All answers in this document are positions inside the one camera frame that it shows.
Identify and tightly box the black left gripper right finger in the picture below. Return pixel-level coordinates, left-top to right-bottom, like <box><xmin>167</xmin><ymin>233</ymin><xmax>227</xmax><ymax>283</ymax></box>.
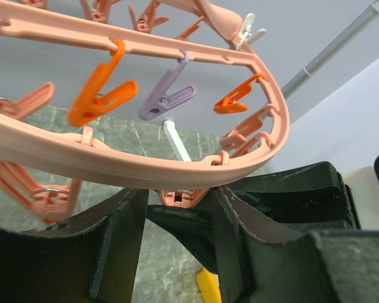
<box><xmin>212</xmin><ymin>187</ymin><xmax>379</xmax><ymax>302</ymax></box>

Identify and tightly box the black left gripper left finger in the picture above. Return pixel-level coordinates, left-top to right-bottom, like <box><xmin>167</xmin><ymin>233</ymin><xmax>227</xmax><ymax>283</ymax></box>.
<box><xmin>0</xmin><ymin>188</ymin><xmax>148</xmax><ymax>302</ymax></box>

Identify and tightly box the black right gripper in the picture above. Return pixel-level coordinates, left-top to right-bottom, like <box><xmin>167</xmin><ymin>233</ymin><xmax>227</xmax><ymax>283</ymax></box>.
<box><xmin>147</xmin><ymin>162</ymin><xmax>360</xmax><ymax>273</ymax></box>

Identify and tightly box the pink round clip hanger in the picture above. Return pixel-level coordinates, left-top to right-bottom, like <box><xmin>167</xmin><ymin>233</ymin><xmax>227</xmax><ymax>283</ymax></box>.
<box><xmin>0</xmin><ymin>1</ymin><xmax>290</xmax><ymax>191</ymax></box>

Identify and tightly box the pink clothes peg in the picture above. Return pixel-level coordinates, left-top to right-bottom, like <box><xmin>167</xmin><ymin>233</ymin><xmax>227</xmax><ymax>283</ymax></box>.
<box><xmin>0</xmin><ymin>126</ymin><xmax>95</xmax><ymax>225</ymax></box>
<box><xmin>157</xmin><ymin>150</ymin><xmax>230</xmax><ymax>208</ymax></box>

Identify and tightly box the yellow plastic tray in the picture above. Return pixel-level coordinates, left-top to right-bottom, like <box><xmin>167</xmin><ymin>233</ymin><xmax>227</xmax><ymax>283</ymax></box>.
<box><xmin>195</xmin><ymin>268</ymin><xmax>222</xmax><ymax>303</ymax></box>

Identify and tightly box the orange rim clothes peg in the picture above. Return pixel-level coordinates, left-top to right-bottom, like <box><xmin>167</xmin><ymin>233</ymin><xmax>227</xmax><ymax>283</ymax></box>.
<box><xmin>214</xmin><ymin>73</ymin><xmax>265</xmax><ymax>114</ymax></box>

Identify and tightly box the purple clothes peg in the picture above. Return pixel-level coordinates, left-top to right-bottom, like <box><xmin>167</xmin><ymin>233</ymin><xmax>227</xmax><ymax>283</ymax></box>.
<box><xmin>138</xmin><ymin>51</ymin><xmax>196</xmax><ymax>121</ymax></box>

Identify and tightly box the white clothes peg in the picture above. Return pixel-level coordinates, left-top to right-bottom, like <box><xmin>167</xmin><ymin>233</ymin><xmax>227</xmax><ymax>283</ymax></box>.
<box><xmin>235</xmin><ymin>13</ymin><xmax>267</xmax><ymax>51</ymax></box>

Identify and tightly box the white metal drying rack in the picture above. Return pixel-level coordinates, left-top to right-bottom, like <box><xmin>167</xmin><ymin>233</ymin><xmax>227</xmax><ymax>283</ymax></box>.
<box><xmin>163</xmin><ymin>0</ymin><xmax>379</xmax><ymax>162</ymax></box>

